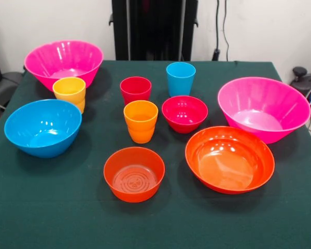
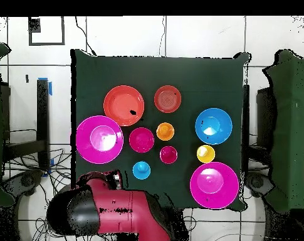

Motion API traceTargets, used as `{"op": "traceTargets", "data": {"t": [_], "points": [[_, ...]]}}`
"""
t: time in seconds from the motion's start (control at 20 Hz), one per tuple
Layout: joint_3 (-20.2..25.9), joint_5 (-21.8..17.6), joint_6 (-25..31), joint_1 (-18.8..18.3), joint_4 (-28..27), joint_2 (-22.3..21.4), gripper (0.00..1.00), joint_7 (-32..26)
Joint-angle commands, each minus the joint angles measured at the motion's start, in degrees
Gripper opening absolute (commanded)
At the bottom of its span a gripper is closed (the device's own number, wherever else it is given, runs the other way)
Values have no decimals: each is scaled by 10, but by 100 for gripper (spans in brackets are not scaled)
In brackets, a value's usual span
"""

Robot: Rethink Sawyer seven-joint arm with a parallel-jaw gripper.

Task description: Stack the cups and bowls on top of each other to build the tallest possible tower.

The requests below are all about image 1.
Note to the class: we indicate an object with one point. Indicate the small red plastic bowl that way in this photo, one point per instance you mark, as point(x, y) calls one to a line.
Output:
point(184, 122)

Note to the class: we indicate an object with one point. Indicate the blue plastic cup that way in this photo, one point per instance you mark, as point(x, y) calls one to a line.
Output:
point(181, 83)

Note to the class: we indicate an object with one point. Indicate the large orange plastic bowl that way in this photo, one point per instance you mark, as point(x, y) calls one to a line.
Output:
point(230, 160)

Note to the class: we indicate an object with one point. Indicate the orange plastic cup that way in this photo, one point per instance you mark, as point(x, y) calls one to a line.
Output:
point(141, 124)

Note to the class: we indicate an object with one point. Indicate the red plastic cup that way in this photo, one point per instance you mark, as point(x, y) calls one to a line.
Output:
point(134, 89)

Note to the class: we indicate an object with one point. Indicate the small orange plastic bowl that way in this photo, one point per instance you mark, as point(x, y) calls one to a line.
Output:
point(134, 192)

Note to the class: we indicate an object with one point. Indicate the yellow plastic cup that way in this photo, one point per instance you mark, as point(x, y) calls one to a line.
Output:
point(70, 90)

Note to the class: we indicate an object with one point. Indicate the large pink plastic bowl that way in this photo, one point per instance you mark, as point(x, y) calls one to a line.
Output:
point(264, 103)
point(64, 59)

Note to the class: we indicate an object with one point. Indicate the blue plastic bowl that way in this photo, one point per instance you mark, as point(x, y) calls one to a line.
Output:
point(41, 129)

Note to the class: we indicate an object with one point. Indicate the dark green tablecloth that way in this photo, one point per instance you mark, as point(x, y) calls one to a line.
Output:
point(67, 220)

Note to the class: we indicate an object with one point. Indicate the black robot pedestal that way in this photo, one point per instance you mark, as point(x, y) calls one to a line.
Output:
point(155, 31)

